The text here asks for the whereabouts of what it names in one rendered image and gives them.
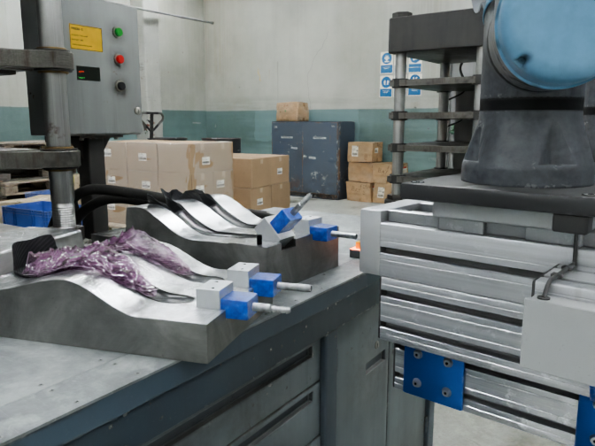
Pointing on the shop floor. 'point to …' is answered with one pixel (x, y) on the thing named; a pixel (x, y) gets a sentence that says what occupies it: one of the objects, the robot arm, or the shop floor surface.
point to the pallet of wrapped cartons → (167, 168)
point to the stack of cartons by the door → (368, 173)
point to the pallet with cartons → (261, 180)
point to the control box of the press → (92, 85)
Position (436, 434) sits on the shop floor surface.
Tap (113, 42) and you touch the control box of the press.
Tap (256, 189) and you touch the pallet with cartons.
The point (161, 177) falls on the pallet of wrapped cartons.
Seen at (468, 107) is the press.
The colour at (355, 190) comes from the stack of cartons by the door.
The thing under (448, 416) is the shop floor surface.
